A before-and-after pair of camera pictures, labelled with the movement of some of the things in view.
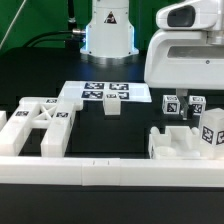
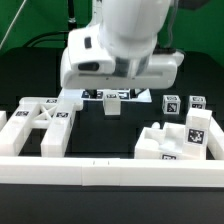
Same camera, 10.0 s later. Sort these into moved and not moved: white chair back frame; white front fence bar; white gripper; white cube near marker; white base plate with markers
Moved: white gripper
Not moved: white chair back frame; white front fence bar; white base plate with markers; white cube near marker
